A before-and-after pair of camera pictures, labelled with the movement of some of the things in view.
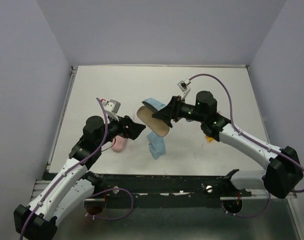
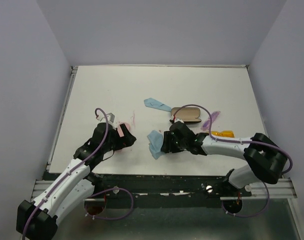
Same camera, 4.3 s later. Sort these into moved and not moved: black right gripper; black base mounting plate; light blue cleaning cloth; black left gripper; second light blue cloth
Moved: black left gripper; black right gripper
Not moved: black base mounting plate; light blue cleaning cloth; second light blue cloth
